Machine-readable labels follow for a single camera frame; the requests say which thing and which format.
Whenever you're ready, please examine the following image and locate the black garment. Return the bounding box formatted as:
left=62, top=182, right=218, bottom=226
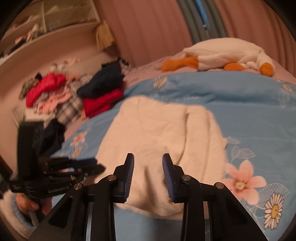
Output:
left=43, top=118, right=66, bottom=158

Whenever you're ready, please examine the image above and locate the light pink garment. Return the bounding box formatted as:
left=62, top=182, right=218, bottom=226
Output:
left=35, top=90, right=77, bottom=114

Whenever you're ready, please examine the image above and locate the grey-blue curtain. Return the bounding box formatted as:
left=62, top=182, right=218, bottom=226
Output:
left=177, top=0, right=228, bottom=44

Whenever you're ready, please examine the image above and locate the green patterned garment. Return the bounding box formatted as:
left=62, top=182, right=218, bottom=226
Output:
left=20, top=77, right=40, bottom=98

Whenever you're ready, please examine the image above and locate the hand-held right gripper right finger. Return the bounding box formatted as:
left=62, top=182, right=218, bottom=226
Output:
left=162, top=153, right=269, bottom=241

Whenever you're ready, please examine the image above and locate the person's left hand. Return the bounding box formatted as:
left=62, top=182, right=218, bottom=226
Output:
left=15, top=192, right=52, bottom=215

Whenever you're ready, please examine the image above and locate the person's left forearm blue sleeve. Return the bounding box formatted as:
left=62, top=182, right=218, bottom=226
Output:
left=0, top=190, right=35, bottom=237

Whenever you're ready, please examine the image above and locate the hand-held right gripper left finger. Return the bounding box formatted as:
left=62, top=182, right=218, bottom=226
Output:
left=28, top=153, right=135, bottom=241

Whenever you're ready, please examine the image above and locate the dark navy garment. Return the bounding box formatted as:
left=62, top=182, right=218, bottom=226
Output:
left=76, top=61, right=126, bottom=98

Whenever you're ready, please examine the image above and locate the blue floral duvet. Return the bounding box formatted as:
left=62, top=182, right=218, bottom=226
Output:
left=50, top=70, right=296, bottom=241

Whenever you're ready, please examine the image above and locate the bright red garment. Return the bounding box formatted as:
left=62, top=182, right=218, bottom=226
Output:
left=25, top=72, right=67, bottom=108

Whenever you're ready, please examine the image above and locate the straw-coloured tassel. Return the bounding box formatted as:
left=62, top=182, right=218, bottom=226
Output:
left=96, top=21, right=115, bottom=50

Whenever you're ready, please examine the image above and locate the pink curtain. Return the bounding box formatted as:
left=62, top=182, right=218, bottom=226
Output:
left=92, top=0, right=296, bottom=70

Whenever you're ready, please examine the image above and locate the cream quilted jacket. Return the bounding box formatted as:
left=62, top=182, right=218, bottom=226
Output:
left=95, top=95, right=228, bottom=220

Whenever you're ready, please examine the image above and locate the plaid garment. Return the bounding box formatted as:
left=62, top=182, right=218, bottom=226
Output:
left=55, top=97, right=85, bottom=124

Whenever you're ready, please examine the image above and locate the beige wall shelf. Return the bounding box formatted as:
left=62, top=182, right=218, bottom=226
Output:
left=0, top=0, right=102, bottom=67

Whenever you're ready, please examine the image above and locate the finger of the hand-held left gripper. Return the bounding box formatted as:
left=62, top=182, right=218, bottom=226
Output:
left=45, top=157, right=98, bottom=167
left=46, top=163, right=106, bottom=184

